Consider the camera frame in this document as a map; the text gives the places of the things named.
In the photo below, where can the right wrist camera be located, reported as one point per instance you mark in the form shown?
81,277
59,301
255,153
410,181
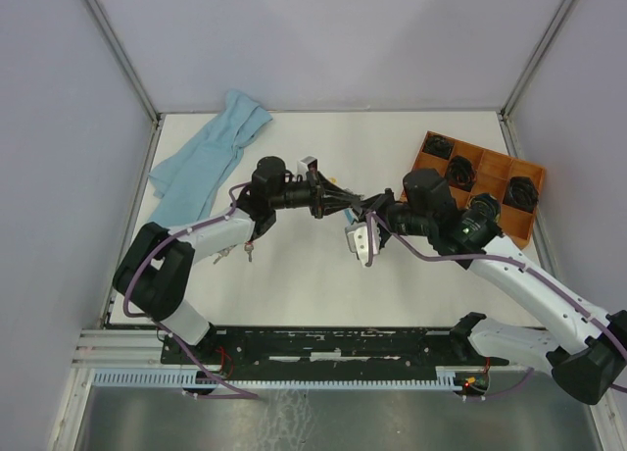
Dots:
363,241

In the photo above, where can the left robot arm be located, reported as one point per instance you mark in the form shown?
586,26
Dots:
154,272

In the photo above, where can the aluminium frame rail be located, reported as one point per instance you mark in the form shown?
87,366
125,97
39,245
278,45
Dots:
117,348

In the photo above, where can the light blue cloth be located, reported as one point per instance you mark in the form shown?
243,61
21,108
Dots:
187,182

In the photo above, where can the blue tagged key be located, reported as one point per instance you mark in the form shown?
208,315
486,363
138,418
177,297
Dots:
220,257

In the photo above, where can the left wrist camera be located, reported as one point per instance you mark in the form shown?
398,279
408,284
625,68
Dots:
306,164

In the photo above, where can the large keyring with blue handle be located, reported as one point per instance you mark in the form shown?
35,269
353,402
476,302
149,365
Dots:
351,218

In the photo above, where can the white slotted cable duct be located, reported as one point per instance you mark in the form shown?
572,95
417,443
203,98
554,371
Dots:
188,379

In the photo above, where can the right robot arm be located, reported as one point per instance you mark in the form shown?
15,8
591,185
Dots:
581,346

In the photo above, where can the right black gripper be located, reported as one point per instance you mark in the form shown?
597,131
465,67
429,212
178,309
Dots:
374,204

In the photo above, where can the orange wooden compartment tray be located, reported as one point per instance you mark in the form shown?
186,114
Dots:
471,170

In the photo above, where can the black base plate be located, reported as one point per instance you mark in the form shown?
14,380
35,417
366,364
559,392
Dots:
429,346

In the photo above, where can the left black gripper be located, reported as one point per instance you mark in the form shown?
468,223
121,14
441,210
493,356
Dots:
317,193

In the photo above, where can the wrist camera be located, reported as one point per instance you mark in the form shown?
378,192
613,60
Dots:
363,241
306,164

